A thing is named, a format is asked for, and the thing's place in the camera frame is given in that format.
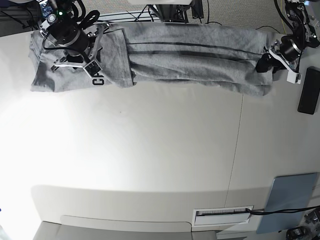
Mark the black rectangular box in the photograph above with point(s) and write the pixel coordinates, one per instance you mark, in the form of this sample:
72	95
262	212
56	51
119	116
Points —
310	91

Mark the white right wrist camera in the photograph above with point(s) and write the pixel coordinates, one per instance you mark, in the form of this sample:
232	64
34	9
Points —
92	68

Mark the blue-grey flat board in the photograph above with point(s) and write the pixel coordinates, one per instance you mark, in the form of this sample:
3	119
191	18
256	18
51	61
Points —
287	192

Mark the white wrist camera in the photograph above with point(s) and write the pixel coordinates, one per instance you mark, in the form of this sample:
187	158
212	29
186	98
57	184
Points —
294	77
92	68

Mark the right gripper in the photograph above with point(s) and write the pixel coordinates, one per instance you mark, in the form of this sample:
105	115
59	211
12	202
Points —
70	37

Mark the grey T-shirt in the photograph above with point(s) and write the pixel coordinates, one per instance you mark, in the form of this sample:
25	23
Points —
68	79

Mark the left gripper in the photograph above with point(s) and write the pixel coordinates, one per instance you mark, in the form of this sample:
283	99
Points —
287	56

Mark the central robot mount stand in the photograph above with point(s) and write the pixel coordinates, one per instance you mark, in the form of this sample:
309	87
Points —
177	13

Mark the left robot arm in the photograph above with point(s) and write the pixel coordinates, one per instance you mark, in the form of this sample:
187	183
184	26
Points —
296	18

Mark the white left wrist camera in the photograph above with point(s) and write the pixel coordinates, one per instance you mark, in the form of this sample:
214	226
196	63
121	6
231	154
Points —
294	77

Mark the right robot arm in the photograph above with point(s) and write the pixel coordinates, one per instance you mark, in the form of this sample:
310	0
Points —
62	12

